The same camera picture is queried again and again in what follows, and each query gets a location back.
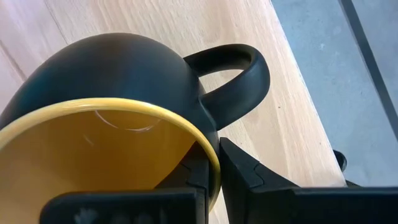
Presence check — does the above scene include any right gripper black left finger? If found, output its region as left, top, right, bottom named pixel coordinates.
left=39, top=141, right=210, bottom=224

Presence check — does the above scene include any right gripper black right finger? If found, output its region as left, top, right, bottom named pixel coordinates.
left=218, top=136, right=398, bottom=224

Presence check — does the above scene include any black table edge rail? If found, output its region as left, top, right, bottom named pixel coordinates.
left=338, top=0, right=398, bottom=141

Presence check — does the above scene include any black mug yellow inside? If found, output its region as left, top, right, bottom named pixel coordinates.
left=0, top=32, right=271, bottom=224

